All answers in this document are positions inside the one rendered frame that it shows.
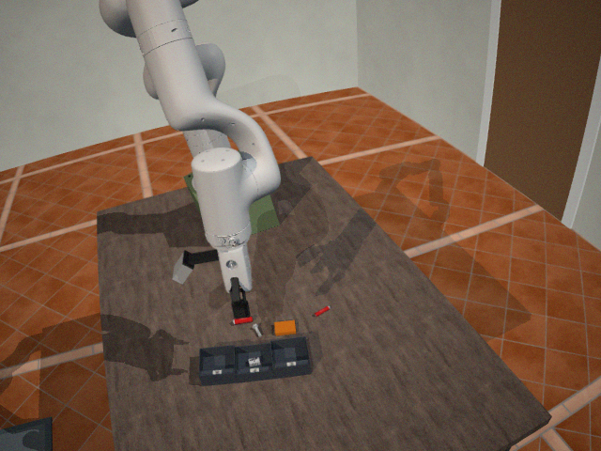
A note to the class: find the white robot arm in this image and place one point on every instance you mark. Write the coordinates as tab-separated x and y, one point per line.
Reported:
226	183

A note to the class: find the orange flat block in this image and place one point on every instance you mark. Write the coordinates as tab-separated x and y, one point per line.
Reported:
285	327

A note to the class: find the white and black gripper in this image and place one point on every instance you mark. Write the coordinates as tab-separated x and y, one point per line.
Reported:
239	273

